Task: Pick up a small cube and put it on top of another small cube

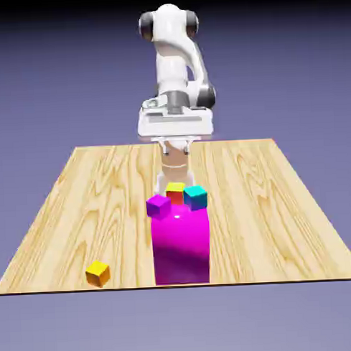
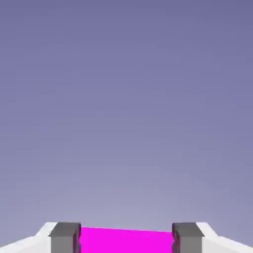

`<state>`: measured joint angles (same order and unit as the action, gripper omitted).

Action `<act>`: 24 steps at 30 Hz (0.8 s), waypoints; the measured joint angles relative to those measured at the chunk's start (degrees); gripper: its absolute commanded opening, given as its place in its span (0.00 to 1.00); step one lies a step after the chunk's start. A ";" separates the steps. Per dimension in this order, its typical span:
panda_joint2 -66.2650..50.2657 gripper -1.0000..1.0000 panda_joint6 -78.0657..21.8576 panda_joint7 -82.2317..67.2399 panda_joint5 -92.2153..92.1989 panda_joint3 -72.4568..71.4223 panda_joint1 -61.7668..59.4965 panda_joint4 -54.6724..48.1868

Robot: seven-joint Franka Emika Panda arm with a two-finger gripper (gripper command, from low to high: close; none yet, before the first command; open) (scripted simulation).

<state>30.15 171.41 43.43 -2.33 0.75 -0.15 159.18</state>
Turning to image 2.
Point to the large magenta box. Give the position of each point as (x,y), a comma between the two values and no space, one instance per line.
(126,242)

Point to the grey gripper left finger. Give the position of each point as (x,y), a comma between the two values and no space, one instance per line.
(61,239)

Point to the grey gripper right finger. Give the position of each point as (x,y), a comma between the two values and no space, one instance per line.
(187,239)

